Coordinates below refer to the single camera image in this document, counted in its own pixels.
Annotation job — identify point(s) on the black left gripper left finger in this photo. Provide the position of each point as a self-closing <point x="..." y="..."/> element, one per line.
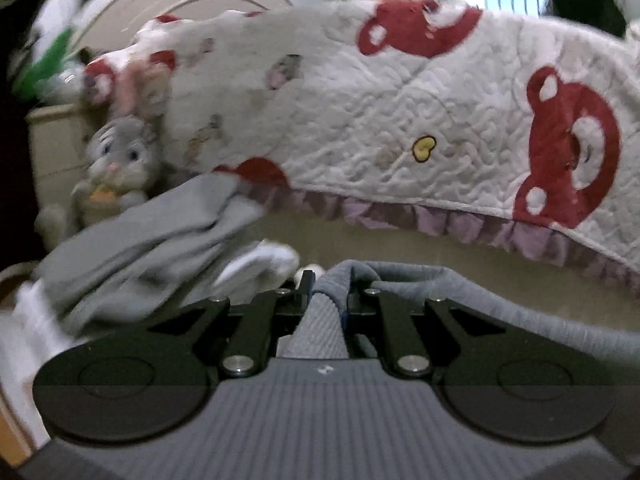
<point x="268" y="317"/>

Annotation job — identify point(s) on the white quilt with red bears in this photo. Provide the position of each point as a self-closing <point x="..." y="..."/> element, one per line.
<point x="518" y="132"/>

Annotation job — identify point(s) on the grey plush bunny toy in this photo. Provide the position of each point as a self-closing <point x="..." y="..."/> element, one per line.
<point x="124" y="162"/>

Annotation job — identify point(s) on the grey knit garment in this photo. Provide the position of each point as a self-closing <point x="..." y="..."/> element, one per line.
<point x="214" y="236"/>

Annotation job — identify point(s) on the cream curved headboard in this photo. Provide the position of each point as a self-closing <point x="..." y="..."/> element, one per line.
<point x="114" y="25"/>

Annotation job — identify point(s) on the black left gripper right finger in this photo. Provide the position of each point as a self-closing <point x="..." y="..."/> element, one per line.
<point x="379" y="325"/>

